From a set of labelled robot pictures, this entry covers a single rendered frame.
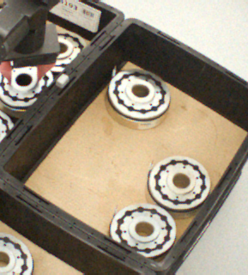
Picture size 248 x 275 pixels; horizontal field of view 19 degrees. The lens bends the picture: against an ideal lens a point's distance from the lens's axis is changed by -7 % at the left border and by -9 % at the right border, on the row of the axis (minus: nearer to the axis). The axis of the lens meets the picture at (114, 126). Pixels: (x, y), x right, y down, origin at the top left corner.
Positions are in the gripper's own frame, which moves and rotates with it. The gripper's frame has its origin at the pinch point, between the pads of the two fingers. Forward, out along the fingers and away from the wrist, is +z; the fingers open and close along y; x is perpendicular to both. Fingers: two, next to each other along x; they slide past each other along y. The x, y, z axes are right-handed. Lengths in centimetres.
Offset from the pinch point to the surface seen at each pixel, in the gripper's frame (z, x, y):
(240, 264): 20, -32, 34
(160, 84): 3.7, -1.6, 22.9
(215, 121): 6.7, -8.1, 32.0
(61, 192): 6.1, -18.5, 3.5
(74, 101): 1.9, -4.8, 7.9
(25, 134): -2.6, -13.1, -1.5
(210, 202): -3.6, -29.3, 23.0
